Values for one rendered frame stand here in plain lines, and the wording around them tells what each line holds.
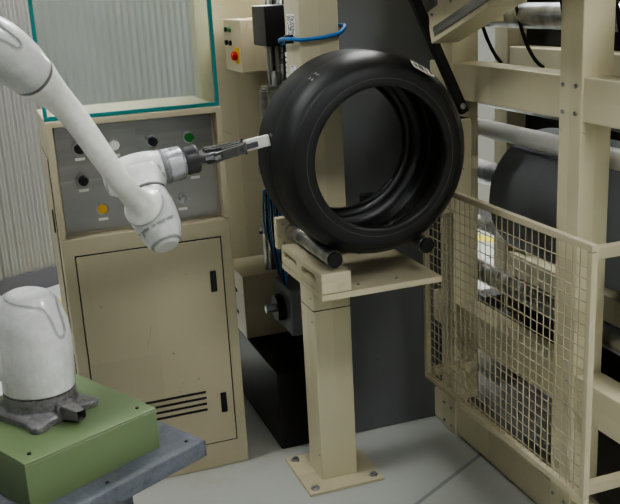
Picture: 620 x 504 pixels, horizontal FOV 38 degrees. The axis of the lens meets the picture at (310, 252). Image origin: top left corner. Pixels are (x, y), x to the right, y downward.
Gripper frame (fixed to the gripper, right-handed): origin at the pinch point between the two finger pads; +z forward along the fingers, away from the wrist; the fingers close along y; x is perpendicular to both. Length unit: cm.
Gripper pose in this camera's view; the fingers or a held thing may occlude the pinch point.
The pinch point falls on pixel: (256, 142)
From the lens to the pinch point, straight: 244.2
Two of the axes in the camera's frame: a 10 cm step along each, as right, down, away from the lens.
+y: -3.4, -2.5, 9.1
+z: 9.2, -2.7, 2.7
